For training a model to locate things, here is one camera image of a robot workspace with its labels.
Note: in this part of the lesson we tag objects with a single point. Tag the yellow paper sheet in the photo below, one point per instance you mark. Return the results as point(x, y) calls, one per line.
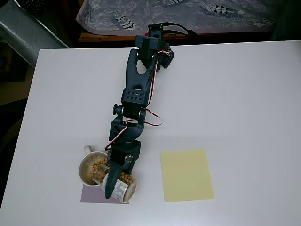
point(187, 175)

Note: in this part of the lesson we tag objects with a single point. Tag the purple paper sheet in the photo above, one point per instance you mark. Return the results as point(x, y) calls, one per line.
point(91, 195)

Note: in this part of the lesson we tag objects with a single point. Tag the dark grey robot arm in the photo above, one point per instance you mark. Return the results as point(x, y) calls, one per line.
point(136, 75)

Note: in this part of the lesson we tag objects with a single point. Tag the floral patterned bedsheet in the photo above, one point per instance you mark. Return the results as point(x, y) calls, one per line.
point(188, 14)

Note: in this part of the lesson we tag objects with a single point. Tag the clear jar with orange label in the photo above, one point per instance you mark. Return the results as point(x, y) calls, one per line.
point(124, 186)

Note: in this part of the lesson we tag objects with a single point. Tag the white ceramic mug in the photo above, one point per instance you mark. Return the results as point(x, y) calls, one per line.
point(85, 167)

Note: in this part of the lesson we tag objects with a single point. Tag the brown wooden bed frame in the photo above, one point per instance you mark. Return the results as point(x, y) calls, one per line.
point(108, 37)

